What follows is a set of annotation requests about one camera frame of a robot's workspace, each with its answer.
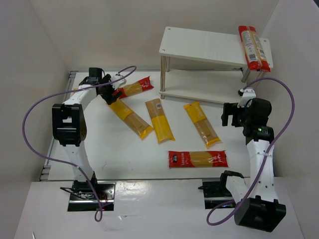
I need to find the red pasta bag on shelf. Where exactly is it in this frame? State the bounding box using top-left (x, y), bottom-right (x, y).
top-left (238, 25), bottom-right (271, 72)

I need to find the yellow pasta bag right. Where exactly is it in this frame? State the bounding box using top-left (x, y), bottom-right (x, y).
top-left (184, 102), bottom-right (221, 148)

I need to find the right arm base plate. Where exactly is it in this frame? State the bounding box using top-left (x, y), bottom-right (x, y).
top-left (198, 180), bottom-right (233, 210)

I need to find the red pasta bag front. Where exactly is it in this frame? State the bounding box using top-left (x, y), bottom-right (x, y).
top-left (168, 150), bottom-right (228, 168)

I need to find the yellow pasta bag left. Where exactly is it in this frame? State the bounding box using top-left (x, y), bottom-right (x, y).
top-left (109, 99), bottom-right (153, 139)

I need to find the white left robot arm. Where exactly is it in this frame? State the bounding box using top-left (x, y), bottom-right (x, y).
top-left (52, 68), bottom-right (127, 191)

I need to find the yellow pasta bag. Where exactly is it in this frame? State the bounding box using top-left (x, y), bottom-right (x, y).
top-left (184, 102), bottom-right (221, 148)
top-left (109, 99), bottom-right (153, 139)
top-left (145, 98), bottom-right (175, 144)

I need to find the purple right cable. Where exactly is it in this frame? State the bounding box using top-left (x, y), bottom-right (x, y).
top-left (206, 77), bottom-right (296, 226)

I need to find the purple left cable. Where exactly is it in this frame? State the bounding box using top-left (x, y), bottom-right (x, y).
top-left (21, 65), bottom-right (137, 222)

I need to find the red pasta bag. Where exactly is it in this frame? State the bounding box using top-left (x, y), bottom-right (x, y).
top-left (115, 76), bottom-right (154, 99)
top-left (238, 25), bottom-right (271, 72)
top-left (168, 150), bottom-right (228, 168)

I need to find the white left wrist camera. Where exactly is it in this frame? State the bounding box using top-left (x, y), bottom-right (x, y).
top-left (110, 74), bottom-right (127, 90)

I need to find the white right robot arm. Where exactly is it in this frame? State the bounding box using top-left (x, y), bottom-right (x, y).
top-left (220, 98), bottom-right (286, 232)

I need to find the white two-tier shelf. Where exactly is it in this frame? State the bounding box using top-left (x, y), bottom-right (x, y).
top-left (158, 26), bottom-right (274, 104)

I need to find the yellow pasta bag centre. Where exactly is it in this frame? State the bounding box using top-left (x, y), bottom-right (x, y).
top-left (145, 98), bottom-right (175, 144)

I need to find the purple cable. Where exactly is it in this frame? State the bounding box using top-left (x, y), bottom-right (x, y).
top-left (206, 77), bottom-right (296, 226)
top-left (21, 65), bottom-right (137, 222)

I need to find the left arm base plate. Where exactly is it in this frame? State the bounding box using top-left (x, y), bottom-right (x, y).
top-left (60, 181), bottom-right (116, 212)

